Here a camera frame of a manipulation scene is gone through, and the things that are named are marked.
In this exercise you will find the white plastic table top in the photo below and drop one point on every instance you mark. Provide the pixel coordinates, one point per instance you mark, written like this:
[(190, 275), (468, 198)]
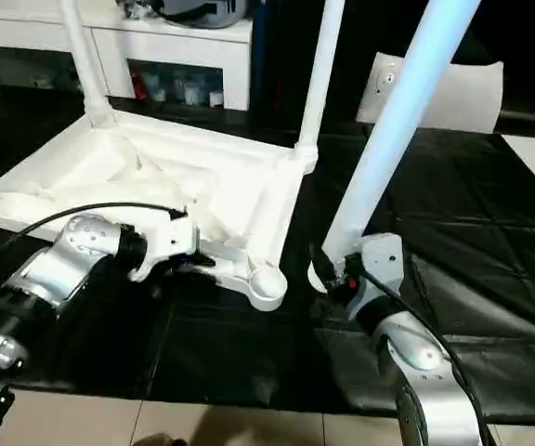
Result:
[(184, 177)]

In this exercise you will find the white plastic table leg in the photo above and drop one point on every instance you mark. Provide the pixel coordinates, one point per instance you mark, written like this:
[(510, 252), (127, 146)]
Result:
[(397, 121), (319, 74), (86, 60)]

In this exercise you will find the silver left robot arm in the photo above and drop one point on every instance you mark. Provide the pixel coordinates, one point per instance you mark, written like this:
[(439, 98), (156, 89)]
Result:
[(54, 269)]

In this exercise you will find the black work mat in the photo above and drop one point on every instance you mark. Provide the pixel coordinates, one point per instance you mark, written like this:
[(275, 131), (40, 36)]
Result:
[(490, 269)]

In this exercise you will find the white plastic bag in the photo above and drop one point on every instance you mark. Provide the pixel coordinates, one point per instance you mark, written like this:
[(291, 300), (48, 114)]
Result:
[(472, 98)]

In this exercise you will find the metal cooking pot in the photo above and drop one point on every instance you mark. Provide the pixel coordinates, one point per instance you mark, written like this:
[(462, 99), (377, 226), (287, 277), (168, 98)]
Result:
[(198, 9)]

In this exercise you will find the white cabinet with glass doors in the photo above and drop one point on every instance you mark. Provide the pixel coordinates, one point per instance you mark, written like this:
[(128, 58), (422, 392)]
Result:
[(26, 42)]

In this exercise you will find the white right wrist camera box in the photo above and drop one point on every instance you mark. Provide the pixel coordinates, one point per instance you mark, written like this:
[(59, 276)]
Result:
[(384, 260)]

